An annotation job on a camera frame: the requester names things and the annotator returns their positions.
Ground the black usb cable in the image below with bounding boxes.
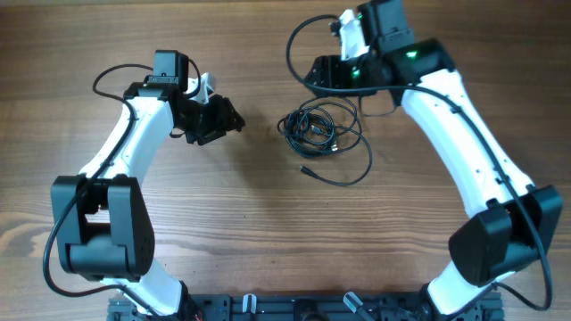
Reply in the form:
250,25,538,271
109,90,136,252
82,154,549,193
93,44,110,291
277,96,374,188

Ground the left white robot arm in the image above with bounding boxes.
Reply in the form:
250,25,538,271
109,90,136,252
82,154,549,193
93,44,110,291
42,50,245,320

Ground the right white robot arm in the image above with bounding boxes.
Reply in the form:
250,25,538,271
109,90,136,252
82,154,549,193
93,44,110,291
301,1,563,320

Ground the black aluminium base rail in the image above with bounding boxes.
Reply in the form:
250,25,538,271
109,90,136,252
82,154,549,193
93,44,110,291
106,292,505,321

